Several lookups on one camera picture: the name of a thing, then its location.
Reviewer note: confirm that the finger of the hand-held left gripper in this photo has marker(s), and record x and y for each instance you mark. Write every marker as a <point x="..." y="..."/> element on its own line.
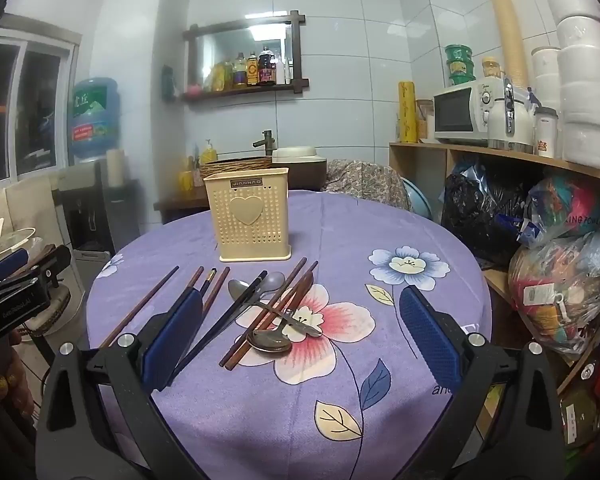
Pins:
<point x="10" y="262"/>
<point x="55" y="261"/>

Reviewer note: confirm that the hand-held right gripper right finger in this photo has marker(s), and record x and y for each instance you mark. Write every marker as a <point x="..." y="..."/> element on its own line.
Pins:
<point x="430" y="340"/>

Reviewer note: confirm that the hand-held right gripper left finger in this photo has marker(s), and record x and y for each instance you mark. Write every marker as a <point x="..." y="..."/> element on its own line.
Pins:
<point x="175" y="340"/>

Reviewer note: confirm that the black chopstick with gold band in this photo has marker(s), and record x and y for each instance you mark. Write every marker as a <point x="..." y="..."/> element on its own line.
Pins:
<point x="209" y="280"/>

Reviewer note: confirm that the cream plastic utensil holder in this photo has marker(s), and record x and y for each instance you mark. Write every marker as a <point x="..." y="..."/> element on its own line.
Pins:
<point x="247" y="240"/>

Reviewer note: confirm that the person's left hand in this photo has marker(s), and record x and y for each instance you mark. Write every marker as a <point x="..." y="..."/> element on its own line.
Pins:
<point x="2" y="385"/>

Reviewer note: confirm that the white pot lid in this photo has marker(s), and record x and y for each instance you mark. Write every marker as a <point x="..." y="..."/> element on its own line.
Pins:
<point x="5" y="242"/>

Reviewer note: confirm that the water dispenser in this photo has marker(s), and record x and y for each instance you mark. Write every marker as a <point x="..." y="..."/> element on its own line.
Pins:
<point x="85" y="220"/>

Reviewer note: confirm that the purple floral tablecloth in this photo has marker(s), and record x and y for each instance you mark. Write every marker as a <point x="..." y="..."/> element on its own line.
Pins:
<point x="380" y="360"/>

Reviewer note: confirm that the cream paper roll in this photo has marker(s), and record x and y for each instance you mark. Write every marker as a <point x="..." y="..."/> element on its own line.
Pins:
<point x="115" y="167"/>

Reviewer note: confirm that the clear bag of colourful items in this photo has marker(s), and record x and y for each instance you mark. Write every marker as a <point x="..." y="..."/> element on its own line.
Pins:
<point x="560" y="300"/>
<point x="575" y="205"/>

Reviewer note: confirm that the black plastic bag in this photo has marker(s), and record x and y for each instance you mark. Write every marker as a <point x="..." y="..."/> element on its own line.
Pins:
<point x="480" y="210"/>

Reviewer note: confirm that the blue plastic basin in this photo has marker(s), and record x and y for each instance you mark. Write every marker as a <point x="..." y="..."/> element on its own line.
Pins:
<point x="417" y="200"/>

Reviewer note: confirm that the blue water jug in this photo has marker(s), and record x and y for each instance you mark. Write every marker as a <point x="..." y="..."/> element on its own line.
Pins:
<point x="94" y="120"/>

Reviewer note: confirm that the sliding window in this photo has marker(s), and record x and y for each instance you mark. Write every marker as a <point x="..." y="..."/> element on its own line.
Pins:
<point x="35" y="105"/>

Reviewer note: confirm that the green brown packet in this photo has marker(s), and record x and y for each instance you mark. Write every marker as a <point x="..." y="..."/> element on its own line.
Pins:
<point x="580" y="415"/>

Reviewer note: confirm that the floral patterned cloth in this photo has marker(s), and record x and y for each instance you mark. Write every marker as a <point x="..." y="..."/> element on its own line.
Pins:
<point x="365" y="182"/>

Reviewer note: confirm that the wooden shelf unit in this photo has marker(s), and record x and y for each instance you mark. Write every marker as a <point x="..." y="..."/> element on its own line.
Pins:
<point x="420" y="160"/>

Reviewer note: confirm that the wicker basket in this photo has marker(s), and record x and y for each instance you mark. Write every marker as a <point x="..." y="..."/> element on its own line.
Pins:
<point x="235" y="166"/>

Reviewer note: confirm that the yellow soap pump bottle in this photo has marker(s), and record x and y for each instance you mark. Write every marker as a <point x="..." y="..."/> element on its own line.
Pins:
<point x="209" y="152"/>

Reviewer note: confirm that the bronze faucet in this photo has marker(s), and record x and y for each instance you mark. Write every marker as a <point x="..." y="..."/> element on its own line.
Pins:
<point x="266" y="142"/>

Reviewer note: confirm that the woven jar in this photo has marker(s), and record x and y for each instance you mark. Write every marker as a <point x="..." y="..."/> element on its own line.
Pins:
<point x="424" y="117"/>

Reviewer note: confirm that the white wash basin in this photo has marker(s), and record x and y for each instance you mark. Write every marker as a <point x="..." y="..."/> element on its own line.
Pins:
<point x="300" y="154"/>

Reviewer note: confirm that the white microwave oven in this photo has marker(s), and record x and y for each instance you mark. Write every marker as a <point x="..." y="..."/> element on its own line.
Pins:
<point x="457" y="112"/>

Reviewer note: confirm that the yellow roll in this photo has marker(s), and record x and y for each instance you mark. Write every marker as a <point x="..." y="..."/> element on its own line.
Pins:
<point x="407" y="110"/>

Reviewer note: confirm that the white electric kettle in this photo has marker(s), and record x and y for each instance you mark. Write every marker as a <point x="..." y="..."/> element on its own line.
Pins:
<point x="507" y="120"/>

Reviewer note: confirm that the white cup with dark lid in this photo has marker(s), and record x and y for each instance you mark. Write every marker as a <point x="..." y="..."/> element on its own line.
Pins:
<point x="546" y="132"/>

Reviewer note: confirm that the yellow oil bottle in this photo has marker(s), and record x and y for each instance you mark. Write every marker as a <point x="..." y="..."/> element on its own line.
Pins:
<point x="221" y="76"/>

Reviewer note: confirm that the amber sauce bottle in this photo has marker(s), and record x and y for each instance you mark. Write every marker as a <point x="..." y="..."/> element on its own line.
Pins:
<point x="239" y="71"/>

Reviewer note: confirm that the green instant noodle bowl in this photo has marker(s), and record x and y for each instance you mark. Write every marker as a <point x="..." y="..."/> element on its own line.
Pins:
<point x="459" y="53"/>
<point x="460" y="72"/>

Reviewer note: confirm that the brown sauce bottle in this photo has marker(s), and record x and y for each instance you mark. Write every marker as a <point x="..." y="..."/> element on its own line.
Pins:
<point x="252" y="70"/>

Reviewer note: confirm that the jar with yellow lid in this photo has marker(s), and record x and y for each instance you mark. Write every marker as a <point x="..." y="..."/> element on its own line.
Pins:
<point x="491" y="67"/>

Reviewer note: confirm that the dark sauce bottle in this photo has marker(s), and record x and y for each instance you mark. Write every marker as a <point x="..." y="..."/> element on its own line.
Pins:
<point x="266" y="67"/>

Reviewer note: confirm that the wooden framed mirror shelf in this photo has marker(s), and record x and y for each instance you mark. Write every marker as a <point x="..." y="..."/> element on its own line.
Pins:
<point x="240" y="40"/>

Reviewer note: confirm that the white bottle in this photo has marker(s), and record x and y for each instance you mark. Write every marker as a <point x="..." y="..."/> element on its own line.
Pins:
<point x="283" y="72"/>

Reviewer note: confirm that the short stack of white bowls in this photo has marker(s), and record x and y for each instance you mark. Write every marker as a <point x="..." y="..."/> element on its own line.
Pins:
<point x="546" y="75"/>

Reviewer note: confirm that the tall stack of white bowls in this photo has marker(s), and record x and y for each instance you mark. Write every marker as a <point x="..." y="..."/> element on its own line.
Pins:
<point x="585" y="85"/>

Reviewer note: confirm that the stack of yellow paper cups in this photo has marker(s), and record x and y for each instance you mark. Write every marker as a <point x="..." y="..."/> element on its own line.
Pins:
<point x="507" y="25"/>

